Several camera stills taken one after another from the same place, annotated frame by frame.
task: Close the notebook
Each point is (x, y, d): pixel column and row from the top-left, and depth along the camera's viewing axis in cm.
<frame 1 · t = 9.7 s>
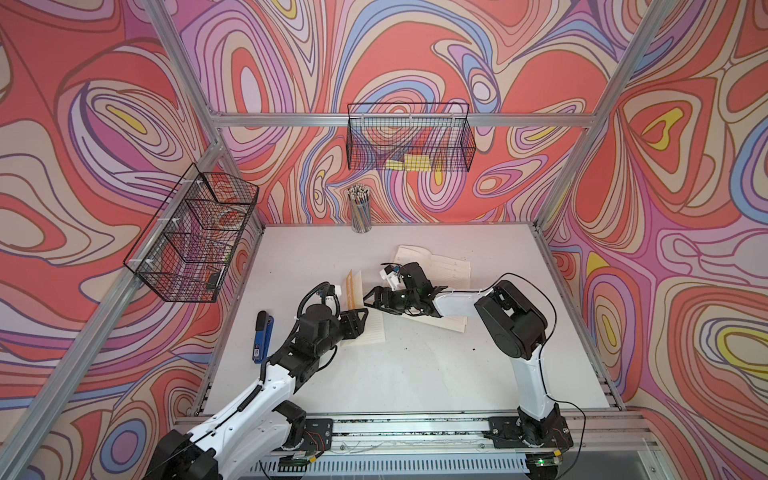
left hand: (365, 313, 80), fingers open
right hand: (370, 311, 92), fingers open
cream lined notebook: (441, 272, 106), point 3 cm above the table
metal pen cup: (359, 196, 107), point 20 cm above the table
blue stapler: (263, 331, 90), point 4 cm above the table

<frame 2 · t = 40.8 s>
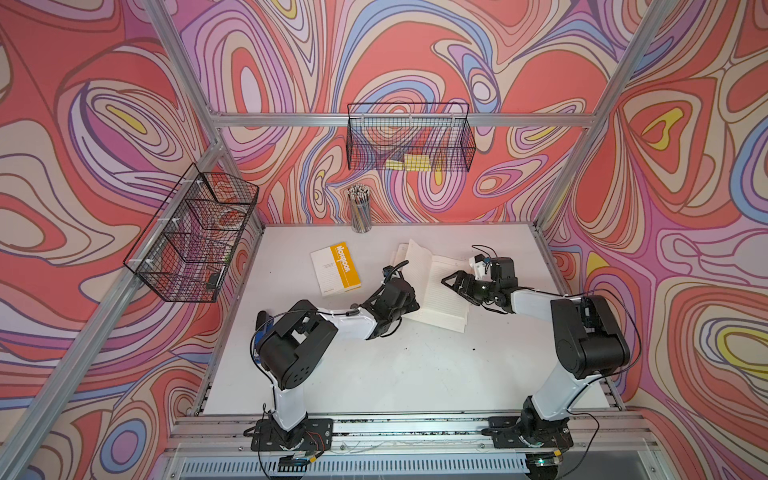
left hand: (422, 296, 91), fingers closed
right hand: (451, 292, 95), fingers open
cream lined notebook 2: (334, 269, 107), point 3 cm above the table
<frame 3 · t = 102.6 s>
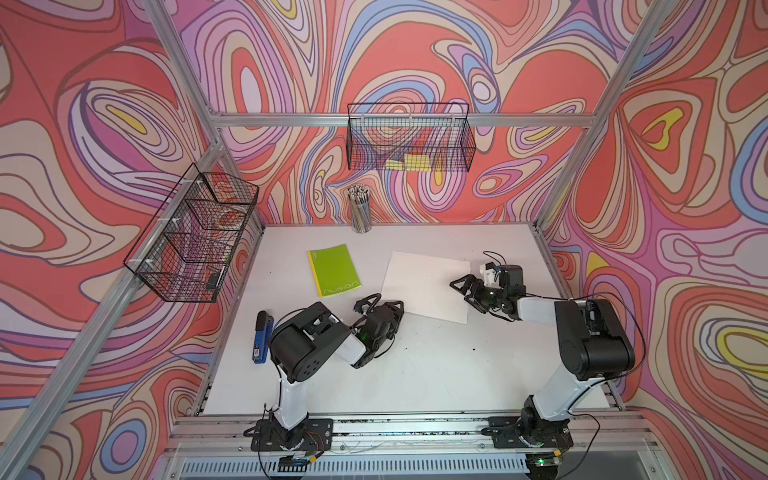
left hand: (410, 307, 92), fingers open
right hand: (458, 297, 95), fingers open
green cover notebook: (333, 270, 109), on the table
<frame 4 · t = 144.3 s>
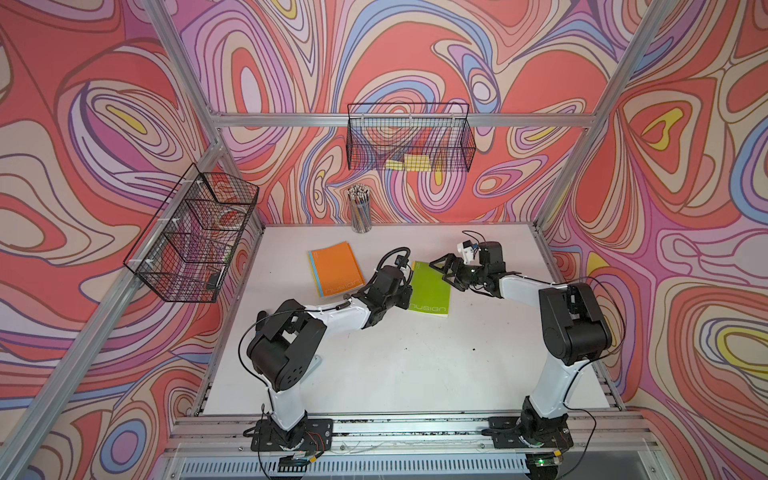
left hand: (412, 287, 92), fingers closed
right hand: (437, 276, 95), fingers open
green cover notebook 2: (430, 293, 100), point 3 cm above the table
